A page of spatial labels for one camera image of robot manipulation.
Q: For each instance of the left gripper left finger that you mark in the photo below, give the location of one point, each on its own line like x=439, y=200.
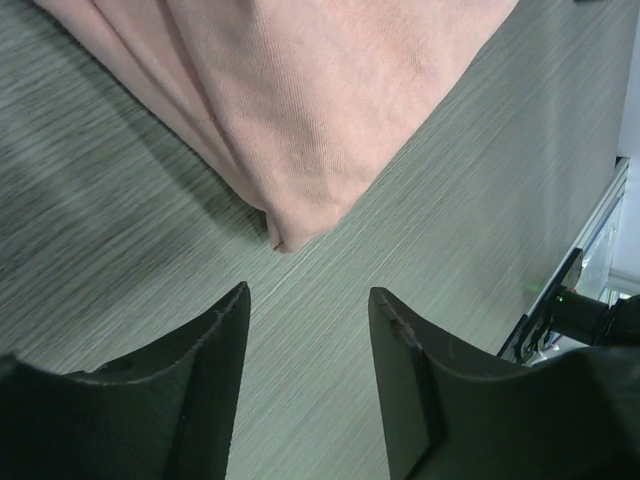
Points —
x=164, y=411

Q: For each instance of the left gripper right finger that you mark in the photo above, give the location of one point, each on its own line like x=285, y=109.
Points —
x=452, y=411

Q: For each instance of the pink printed t shirt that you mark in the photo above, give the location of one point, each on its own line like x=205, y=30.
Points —
x=297, y=105

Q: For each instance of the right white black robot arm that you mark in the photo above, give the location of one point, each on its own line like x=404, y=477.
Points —
x=595, y=323

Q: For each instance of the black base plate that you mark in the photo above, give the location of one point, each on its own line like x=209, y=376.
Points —
x=532, y=333

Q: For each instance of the aluminium frame rail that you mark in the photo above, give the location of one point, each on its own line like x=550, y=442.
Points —
x=585, y=268

